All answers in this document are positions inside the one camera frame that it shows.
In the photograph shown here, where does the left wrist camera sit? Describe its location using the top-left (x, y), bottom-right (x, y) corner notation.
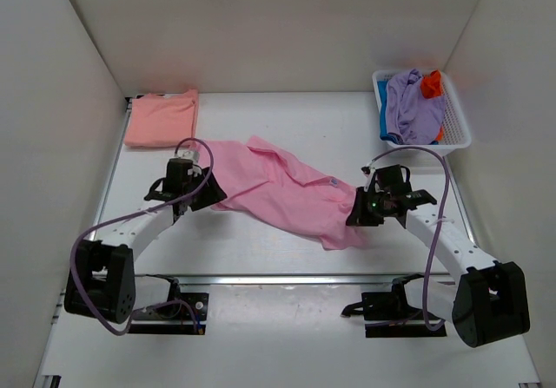
top-left (175, 148), bottom-right (200, 165)

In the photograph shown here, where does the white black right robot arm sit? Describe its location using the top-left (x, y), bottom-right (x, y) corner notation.
top-left (341, 165), bottom-right (531, 347)

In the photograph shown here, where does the lavender t-shirt in basket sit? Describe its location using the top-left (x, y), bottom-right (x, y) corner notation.
top-left (385, 69), bottom-right (447, 145)

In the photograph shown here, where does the orange garment in basket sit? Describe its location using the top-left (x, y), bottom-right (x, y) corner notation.
top-left (420, 70), bottom-right (443, 99)

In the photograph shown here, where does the pink t-shirt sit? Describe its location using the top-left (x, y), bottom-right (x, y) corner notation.
top-left (207, 136), bottom-right (367, 250)

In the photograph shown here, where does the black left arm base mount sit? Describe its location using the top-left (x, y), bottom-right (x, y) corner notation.
top-left (129, 274), bottom-right (209, 336)

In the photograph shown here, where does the white plastic laundry basket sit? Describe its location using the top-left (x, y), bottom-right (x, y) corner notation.
top-left (372, 69), bottom-right (472, 156)

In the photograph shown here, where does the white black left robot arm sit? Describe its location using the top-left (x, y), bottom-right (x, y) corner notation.
top-left (63, 157), bottom-right (227, 326)

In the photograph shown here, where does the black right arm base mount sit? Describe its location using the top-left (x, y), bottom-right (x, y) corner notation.
top-left (341, 274), bottom-right (447, 339)

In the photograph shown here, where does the aluminium table edge rail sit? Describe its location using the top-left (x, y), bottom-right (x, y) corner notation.
top-left (134, 273), bottom-right (440, 286)

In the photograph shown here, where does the folded salmon t-shirt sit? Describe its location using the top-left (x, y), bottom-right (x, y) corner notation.
top-left (123, 89), bottom-right (199, 148)

